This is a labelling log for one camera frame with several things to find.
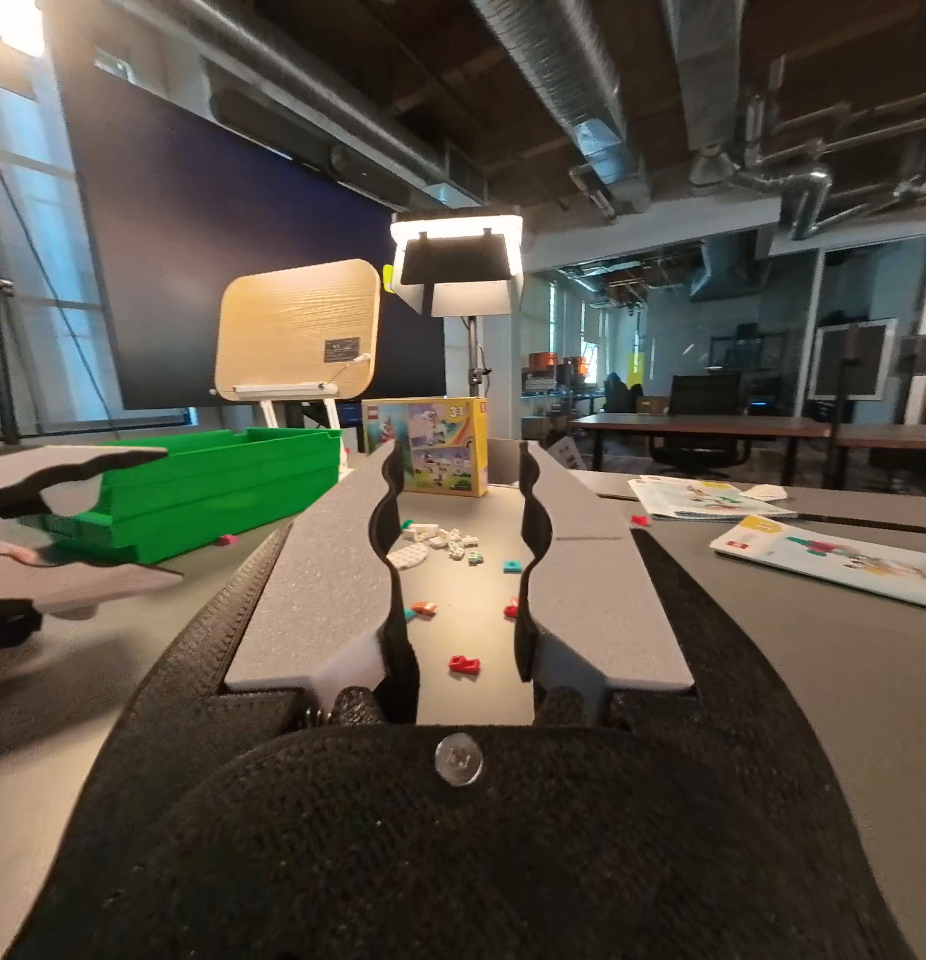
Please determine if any lego set box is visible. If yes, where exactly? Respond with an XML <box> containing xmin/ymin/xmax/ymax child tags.
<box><xmin>361</xmin><ymin>395</ymin><xmax>489</xmax><ymax>499</ymax></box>

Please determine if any large dark screen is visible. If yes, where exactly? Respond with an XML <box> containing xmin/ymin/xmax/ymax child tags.
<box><xmin>58</xmin><ymin>71</ymin><xmax>450</xmax><ymax>412</ymax></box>

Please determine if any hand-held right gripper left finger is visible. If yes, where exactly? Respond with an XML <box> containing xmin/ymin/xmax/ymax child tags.
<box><xmin>223</xmin><ymin>439</ymin><xmax>422</xmax><ymax>726</ymax></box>

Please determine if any framed panel on stand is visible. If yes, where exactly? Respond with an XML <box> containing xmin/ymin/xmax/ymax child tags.
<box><xmin>806</xmin><ymin>318</ymin><xmax>900</xmax><ymax>481</ymax></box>

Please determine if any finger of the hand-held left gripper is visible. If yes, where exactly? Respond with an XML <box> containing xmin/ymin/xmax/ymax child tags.
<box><xmin>0</xmin><ymin>444</ymin><xmax>169</xmax><ymax>520</ymax></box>
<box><xmin>0</xmin><ymin>540</ymin><xmax>186</xmax><ymax>621</ymax></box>

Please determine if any brown background table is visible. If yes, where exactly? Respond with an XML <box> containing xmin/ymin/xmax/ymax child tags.
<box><xmin>570</xmin><ymin>412</ymin><xmax>835</xmax><ymax>489</ymax></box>

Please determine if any studio light panel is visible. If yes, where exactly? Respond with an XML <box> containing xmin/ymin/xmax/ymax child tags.
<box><xmin>389</xmin><ymin>208</ymin><xmax>527</xmax><ymax>400</ymax></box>

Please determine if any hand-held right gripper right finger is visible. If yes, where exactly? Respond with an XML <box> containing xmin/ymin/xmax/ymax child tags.
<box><xmin>514</xmin><ymin>439</ymin><xmax>696</xmax><ymax>726</ymax></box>

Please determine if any black office chair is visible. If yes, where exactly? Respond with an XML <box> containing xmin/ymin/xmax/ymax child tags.
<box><xmin>649</xmin><ymin>372</ymin><xmax>754</xmax><ymax>474</ymax></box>

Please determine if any instruction booklet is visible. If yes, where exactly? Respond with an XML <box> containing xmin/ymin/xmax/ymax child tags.
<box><xmin>709</xmin><ymin>513</ymin><xmax>926</xmax><ymax>612</ymax></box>
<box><xmin>626</xmin><ymin>475</ymin><xmax>799</xmax><ymax>522</ymax></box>

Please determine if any black video bar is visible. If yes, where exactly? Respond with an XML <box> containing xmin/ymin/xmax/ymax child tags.
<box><xmin>206</xmin><ymin>84</ymin><xmax>415</xmax><ymax>211</ymax></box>

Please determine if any pile of lego pieces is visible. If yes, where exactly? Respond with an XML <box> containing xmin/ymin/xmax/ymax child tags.
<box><xmin>388</xmin><ymin>516</ymin><xmax>525</xmax><ymax>622</ymax></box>

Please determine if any silver ventilation duct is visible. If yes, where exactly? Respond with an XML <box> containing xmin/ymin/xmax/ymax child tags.
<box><xmin>661</xmin><ymin>0</ymin><xmax>835</xmax><ymax>234</ymax></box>
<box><xmin>469</xmin><ymin>0</ymin><xmax>653</xmax><ymax>215</ymax></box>

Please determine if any wooden book stand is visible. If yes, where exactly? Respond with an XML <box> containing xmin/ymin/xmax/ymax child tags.
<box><xmin>210</xmin><ymin>258</ymin><xmax>383</xmax><ymax>451</ymax></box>

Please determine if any green plastic bin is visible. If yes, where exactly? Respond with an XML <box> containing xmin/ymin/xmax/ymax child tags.
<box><xmin>44</xmin><ymin>426</ymin><xmax>345</xmax><ymax>565</ymax></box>

